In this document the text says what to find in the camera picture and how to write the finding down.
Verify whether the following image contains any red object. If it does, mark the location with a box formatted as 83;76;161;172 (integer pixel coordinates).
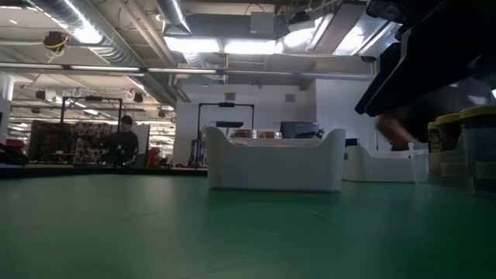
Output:
146;146;163;168

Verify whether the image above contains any yellow cable reel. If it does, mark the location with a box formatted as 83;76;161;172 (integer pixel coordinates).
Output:
42;30;71;53

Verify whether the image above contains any patterned backdrop cloth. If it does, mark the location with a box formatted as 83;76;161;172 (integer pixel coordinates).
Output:
29;119;113;164

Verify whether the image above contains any grey ceiling box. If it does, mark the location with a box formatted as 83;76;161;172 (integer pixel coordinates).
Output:
250;11;277;36

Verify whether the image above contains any narrow silver spiral duct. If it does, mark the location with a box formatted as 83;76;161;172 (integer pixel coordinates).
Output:
154;0;194;35

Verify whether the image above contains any white bin with handle slot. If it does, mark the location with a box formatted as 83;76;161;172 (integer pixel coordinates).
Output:
343;145;415;184

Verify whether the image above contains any black computer monitor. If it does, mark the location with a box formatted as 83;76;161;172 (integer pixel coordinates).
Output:
279;120;325;140

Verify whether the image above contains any black metal gantry frame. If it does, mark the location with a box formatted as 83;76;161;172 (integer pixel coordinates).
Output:
196;102;256;167

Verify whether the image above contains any grey ceiling pipe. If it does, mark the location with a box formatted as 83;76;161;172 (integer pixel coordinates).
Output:
0;63;375;81

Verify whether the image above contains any black table frame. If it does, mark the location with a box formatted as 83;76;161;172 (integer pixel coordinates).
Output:
0;164;207;179

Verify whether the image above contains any ceiling light panel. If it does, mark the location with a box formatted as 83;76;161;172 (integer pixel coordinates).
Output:
222;38;278;56
162;35;222;54

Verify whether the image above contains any green table mat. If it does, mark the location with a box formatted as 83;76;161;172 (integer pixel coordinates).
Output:
0;172;496;279

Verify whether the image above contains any yellow-lid spice jar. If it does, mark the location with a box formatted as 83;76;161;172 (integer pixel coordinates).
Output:
427;121;438;154
435;112;463;187
459;105;496;193

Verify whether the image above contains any white plastic bin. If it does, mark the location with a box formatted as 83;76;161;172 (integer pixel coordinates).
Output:
204;126;347;194

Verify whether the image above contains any person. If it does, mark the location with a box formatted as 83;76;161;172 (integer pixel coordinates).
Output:
103;115;140;167

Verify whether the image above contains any clear plastic bin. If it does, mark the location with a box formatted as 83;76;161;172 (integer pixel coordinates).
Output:
408;127;496;195

